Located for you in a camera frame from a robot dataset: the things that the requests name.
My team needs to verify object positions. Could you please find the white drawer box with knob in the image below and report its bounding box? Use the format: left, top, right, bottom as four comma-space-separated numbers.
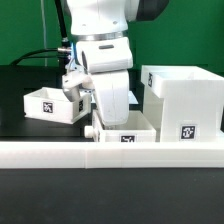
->
84, 110, 156, 143

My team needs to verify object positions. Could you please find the white front barrier rail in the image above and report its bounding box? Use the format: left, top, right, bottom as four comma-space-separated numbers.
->
0, 142, 224, 169

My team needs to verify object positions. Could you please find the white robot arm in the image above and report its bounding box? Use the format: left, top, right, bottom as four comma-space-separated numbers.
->
64, 0, 169, 126

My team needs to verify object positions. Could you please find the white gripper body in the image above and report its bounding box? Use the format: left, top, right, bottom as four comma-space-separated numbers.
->
76, 37, 133, 126

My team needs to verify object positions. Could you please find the white drawer cabinet frame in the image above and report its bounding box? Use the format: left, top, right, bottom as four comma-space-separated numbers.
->
141, 65, 224, 142

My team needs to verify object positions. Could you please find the marker sheet on table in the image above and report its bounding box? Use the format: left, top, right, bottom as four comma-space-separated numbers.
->
128, 91, 138, 105

